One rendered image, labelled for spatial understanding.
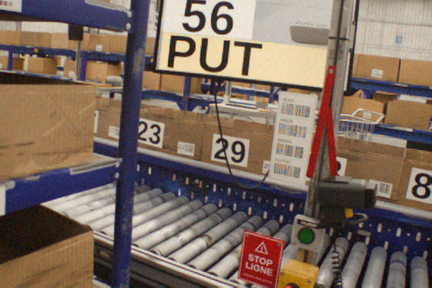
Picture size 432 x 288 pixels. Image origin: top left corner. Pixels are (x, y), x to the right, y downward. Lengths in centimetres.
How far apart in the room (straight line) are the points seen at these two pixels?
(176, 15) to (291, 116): 37
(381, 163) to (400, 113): 428
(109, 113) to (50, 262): 145
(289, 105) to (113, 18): 48
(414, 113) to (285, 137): 488
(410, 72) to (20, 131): 570
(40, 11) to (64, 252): 30
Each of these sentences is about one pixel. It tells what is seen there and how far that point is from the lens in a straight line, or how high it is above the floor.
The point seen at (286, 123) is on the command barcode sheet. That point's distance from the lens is 87.
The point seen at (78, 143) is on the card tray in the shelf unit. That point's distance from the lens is 54.
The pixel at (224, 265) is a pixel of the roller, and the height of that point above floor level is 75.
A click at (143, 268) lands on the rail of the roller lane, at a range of 117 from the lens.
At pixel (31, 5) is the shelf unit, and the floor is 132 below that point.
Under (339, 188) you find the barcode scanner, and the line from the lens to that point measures 80.
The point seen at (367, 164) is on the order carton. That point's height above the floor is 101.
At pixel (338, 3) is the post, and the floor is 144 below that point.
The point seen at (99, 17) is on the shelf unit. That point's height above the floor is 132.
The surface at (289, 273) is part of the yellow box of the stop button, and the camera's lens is 88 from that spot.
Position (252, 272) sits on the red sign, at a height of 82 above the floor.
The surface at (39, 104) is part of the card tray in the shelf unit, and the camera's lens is 49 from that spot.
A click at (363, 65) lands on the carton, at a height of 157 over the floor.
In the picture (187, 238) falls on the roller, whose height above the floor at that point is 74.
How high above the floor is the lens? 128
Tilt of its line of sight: 8 degrees down
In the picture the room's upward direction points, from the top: 6 degrees clockwise
